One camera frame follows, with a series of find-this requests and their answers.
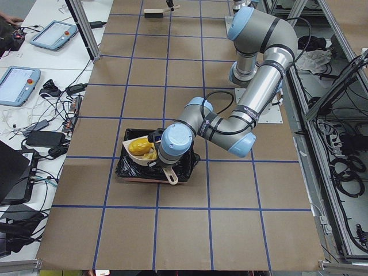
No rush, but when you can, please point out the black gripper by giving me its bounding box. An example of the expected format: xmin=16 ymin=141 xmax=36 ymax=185
xmin=166 ymin=0 xmax=175 ymax=12
xmin=147 ymin=159 xmax=173 ymax=168

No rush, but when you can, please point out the toy croissant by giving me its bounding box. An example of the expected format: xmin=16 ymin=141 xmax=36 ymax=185
xmin=141 ymin=148 xmax=157 ymax=160

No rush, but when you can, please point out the beige plastic dustpan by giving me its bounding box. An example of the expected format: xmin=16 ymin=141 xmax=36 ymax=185
xmin=122 ymin=136 xmax=179 ymax=185

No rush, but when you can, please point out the beige hand brush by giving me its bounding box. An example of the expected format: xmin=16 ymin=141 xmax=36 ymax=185
xmin=144 ymin=5 xmax=181 ymax=18

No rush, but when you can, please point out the brown toy potato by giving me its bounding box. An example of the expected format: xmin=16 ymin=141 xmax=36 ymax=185
xmin=128 ymin=138 xmax=154 ymax=156

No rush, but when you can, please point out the bin with black liner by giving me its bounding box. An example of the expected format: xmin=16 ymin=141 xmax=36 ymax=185
xmin=115 ymin=128 xmax=200 ymax=183

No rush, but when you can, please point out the far blue teach pendant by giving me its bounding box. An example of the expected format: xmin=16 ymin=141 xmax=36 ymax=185
xmin=30 ymin=20 xmax=78 ymax=51

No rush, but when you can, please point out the blue teach pendant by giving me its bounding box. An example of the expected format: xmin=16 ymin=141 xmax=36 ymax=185
xmin=1 ymin=66 xmax=41 ymax=107
xmin=30 ymin=20 xmax=78 ymax=51

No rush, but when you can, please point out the black power adapter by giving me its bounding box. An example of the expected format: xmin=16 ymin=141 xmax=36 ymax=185
xmin=25 ymin=131 xmax=66 ymax=147

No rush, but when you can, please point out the black laptop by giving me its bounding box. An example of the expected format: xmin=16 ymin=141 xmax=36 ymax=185
xmin=1 ymin=142 xmax=39 ymax=206

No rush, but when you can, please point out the white crumpled cloth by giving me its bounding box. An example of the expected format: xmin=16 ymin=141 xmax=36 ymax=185
xmin=296 ymin=49 xmax=332 ymax=74

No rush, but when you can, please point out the near blue teach pendant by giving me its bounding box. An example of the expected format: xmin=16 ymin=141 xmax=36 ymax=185
xmin=1 ymin=66 xmax=41 ymax=107

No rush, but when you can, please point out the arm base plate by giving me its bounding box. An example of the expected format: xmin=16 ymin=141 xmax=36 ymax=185
xmin=225 ymin=16 xmax=233 ymax=33
xmin=235 ymin=87 xmax=284 ymax=124

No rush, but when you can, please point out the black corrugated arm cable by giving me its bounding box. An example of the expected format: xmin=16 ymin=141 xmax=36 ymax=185
xmin=201 ymin=17 xmax=313 ymax=135

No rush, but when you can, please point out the aluminium frame post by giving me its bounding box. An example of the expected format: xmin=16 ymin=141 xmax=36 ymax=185
xmin=65 ymin=0 xmax=101 ymax=62

